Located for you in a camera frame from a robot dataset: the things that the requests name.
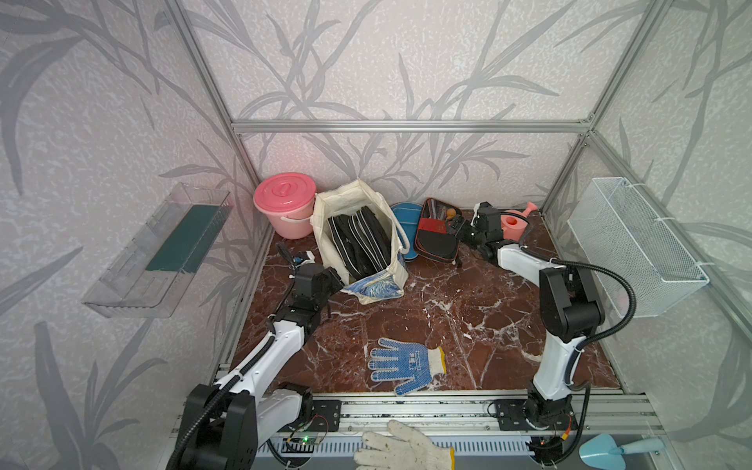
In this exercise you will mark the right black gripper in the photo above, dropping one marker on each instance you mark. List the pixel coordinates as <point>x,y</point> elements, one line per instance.
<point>463,225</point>

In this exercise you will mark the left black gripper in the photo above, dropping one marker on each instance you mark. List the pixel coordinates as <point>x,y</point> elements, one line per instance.
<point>332,276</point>

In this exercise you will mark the black red paddle case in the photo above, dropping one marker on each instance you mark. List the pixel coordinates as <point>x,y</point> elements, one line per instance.
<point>432,240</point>

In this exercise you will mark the blue paddle case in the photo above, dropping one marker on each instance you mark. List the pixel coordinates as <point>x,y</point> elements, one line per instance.
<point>408,215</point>

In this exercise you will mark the cream canvas tote bag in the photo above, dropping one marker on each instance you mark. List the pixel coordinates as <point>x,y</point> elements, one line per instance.
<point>387,284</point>

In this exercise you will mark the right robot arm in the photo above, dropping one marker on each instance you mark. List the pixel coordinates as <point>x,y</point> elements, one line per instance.
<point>570,306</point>

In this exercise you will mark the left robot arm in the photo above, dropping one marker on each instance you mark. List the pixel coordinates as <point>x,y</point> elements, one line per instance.
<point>224,424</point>

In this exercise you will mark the pink watering can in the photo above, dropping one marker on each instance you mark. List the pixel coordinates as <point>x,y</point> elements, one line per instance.
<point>516,222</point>

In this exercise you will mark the black zippered paddle case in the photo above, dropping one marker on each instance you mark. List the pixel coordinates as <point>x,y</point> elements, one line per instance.
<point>349,250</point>

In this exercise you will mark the black paddle case white trim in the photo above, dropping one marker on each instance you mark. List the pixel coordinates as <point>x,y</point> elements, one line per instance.
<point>371,237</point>

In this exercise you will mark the pink bucket with lid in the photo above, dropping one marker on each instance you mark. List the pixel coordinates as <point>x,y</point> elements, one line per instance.
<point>287,200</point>

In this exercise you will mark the blue dotted work glove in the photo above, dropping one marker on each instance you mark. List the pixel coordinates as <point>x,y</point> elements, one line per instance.
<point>411,366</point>

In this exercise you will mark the white knit work glove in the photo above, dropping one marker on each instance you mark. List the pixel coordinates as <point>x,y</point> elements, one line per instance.
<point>405,448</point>

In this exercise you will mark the light blue garden trowel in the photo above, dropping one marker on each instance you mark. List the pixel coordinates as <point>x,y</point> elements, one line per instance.
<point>602,452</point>

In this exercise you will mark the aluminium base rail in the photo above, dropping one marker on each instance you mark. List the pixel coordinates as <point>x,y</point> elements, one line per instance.
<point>488,413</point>

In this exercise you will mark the white wire mesh basket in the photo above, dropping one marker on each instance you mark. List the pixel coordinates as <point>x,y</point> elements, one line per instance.
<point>617,229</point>

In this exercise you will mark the clear acrylic wall shelf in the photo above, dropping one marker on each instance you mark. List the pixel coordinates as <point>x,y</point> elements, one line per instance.
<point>155,269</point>

